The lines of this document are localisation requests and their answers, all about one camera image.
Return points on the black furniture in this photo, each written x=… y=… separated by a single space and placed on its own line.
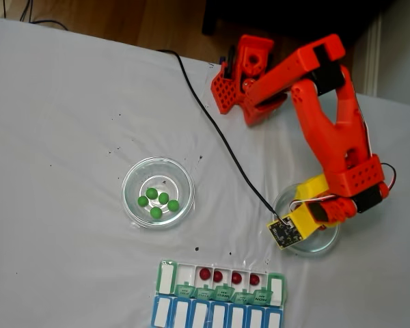
x=276 y=13

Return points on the green weekly pill organiser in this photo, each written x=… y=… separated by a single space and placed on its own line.
x=165 y=280

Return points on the blue weekly pill organiser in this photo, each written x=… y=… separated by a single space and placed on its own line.
x=162 y=312

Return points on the green candy pill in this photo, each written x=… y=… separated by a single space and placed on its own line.
x=156 y=212
x=152 y=193
x=143 y=201
x=163 y=197
x=173 y=205

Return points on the white table cloth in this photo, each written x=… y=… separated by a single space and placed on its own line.
x=54 y=136

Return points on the red candy pill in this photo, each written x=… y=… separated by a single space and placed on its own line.
x=254 y=280
x=236 y=277
x=218 y=276
x=205 y=273

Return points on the glass bowl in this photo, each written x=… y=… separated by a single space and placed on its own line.
x=136 y=177
x=324 y=244

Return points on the camera board on yellow mount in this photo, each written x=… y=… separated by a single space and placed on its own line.
x=302 y=220

